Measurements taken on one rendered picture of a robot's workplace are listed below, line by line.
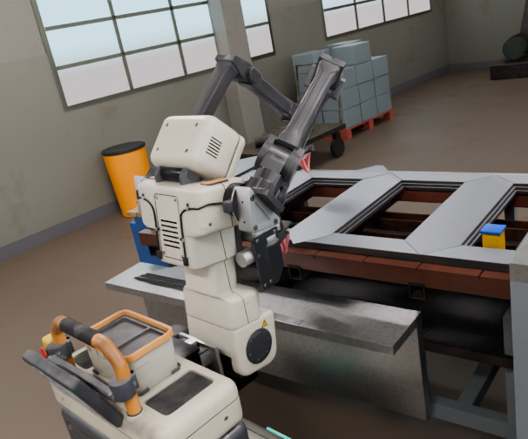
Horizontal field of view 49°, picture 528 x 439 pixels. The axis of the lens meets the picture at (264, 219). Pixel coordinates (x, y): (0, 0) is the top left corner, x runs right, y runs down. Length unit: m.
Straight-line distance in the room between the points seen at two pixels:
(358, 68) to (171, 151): 5.78
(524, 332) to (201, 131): 0.86
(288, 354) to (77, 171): 3.92
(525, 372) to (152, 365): 0.84
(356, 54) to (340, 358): 5.48
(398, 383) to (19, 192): 4.20
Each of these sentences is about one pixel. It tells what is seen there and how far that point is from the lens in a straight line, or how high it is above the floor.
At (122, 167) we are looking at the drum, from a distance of 5.52.
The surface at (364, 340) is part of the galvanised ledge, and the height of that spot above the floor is 0.68.
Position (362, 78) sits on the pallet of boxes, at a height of 0.63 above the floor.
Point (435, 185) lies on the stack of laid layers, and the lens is 2.41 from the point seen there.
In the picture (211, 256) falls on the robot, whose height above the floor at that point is 1.03.
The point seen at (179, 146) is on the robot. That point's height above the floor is 1.33.
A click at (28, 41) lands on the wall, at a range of 5.61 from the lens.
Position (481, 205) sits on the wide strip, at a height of 0.85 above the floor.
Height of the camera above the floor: 1.61
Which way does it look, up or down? 20 degrees down
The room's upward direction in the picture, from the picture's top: 11 degrees counter-clockwise
